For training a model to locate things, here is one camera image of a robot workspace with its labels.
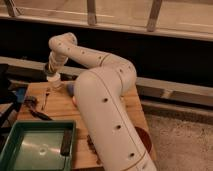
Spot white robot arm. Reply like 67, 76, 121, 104
45, 32, 157, 171

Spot white paper cup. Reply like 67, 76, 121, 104
47, 73, 61, 89

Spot wooden table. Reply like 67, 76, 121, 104
17, 81, 151, 171

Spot dark small object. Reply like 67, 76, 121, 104
24, 96, 38, 107

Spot blue object at left edge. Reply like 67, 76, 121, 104
15, 87, 26, 103

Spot yellow apple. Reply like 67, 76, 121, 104
72, 96, 77, 106

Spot green plastic bin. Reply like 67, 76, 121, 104
0, 121, 76, 171

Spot black brush on bin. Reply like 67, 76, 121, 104
60, 130, 72, 156

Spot bunch of dark grapes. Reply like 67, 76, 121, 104
87, 135, 101, 165

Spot red bowl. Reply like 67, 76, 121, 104
136, 127, 152, 152

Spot black handled tool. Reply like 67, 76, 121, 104
29, 109, 52, 121

